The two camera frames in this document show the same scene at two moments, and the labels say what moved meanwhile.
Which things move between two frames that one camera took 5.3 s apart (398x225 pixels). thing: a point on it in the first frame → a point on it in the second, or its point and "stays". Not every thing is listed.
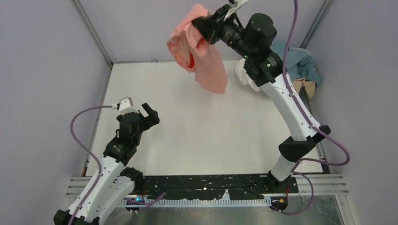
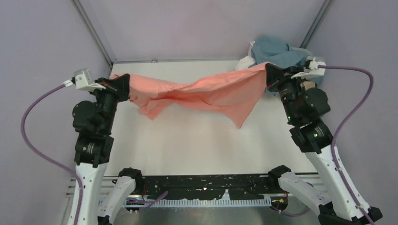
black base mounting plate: x=212 y=187 stays
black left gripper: x=142 y=118 → x=116 y=87
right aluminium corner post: x=325 y=6 stays
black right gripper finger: x=205 y=27 → x=273 y=75
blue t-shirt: x=300 y=63 stays
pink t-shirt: x=193 y=51 → x=241 y=90
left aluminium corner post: x=94 y=32 stays
